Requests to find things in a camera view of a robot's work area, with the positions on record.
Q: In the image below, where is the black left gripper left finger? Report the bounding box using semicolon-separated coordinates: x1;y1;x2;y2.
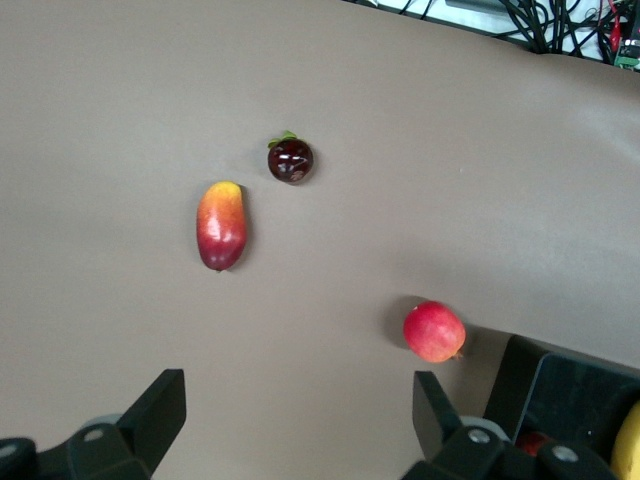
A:
0;368;187;480

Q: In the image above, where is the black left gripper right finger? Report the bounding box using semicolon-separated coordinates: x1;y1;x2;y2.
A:
399;370;619;480

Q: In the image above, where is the red apple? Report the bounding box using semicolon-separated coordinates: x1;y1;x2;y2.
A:
402;299;467;364
514;432;554;457

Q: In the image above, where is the black plastic box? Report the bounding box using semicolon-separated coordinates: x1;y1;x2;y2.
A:
482;334;640;480

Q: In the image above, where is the yellow banana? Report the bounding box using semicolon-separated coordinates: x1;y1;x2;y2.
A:
609;399;640;480

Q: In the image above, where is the red yellow mango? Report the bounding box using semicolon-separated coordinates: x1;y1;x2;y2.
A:
196;180;250;274

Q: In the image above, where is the brown table cover sheet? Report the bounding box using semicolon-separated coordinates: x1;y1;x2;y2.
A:
0;0;640;480

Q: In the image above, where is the green terminal connector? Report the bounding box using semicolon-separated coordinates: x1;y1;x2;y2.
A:
615;38;640;70

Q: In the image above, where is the tangled black cable bundle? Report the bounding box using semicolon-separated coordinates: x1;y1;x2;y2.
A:
399;0;640;66

